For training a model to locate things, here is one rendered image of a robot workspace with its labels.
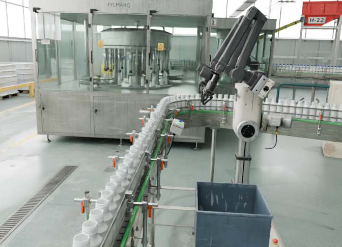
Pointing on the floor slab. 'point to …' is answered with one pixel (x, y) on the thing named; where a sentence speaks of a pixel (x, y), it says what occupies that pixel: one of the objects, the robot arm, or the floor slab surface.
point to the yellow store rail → (21, 87)
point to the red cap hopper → (335, 11)
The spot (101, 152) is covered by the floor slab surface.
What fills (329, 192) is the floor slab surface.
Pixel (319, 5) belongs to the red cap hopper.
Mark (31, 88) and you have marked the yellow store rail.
